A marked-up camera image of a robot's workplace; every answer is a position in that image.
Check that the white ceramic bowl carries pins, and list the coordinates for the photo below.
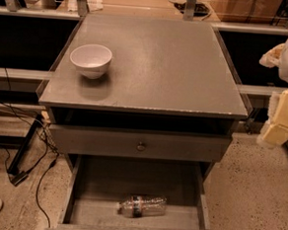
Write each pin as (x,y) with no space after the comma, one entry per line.
(91,60)

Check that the clear plastic water bottle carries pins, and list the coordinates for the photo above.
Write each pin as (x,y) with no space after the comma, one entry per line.
(138,205)

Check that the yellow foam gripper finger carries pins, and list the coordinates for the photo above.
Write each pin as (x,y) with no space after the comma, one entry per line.
(272,57)
(275,130)

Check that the open middle drawer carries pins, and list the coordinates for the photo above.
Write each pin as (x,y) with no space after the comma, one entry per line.
(107,193)

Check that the round metal drawer knob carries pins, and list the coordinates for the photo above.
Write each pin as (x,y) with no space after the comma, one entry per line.
(141,146)

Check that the grey wooden cabinet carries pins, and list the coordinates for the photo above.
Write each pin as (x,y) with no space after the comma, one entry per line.
(165,75)

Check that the black metal stand leg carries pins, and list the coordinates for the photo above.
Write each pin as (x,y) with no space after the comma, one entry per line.
(15,175)

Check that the closed top drawer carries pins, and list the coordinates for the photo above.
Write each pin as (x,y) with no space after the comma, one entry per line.
(123,143)

